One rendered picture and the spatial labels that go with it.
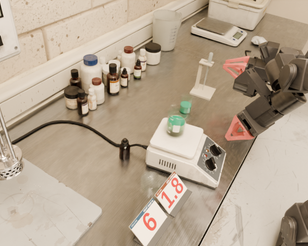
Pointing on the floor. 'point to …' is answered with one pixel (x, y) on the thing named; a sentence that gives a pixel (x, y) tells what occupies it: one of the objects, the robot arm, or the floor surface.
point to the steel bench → (57, 141)
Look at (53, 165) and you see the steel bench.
